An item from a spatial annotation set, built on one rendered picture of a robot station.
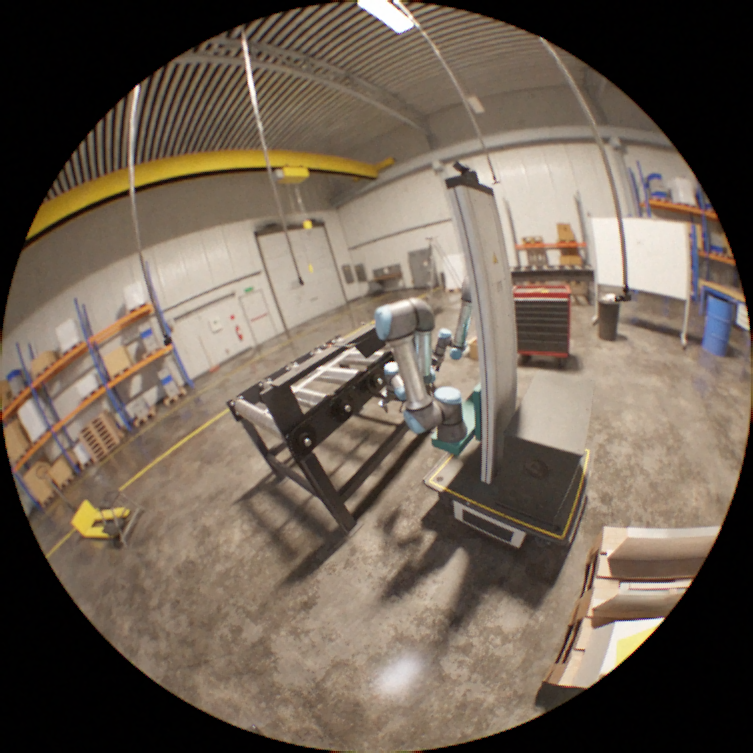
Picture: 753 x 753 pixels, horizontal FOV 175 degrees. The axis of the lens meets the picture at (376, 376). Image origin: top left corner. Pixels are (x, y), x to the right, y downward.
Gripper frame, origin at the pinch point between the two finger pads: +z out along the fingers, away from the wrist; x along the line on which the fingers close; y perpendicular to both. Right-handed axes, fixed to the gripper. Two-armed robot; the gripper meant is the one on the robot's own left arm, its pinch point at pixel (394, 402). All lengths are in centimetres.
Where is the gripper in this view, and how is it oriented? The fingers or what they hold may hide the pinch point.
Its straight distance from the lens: 146.4
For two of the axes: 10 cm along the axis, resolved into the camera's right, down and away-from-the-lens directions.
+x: -7.5, 5.5, -3.8
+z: 1.0, 6.6, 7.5
